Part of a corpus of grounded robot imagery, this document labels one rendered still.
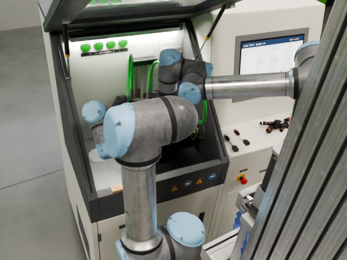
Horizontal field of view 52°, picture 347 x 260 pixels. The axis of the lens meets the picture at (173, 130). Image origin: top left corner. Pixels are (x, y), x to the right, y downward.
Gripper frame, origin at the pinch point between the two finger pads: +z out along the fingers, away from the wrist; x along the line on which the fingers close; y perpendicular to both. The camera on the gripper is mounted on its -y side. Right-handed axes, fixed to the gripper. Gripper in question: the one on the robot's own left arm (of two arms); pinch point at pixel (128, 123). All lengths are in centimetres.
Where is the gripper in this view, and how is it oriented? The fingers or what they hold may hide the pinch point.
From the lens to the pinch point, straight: 150.7
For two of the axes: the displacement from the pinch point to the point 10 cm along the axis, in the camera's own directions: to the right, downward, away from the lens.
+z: 2.3, 1.6, 9.6
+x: 9.7, 0.0, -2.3
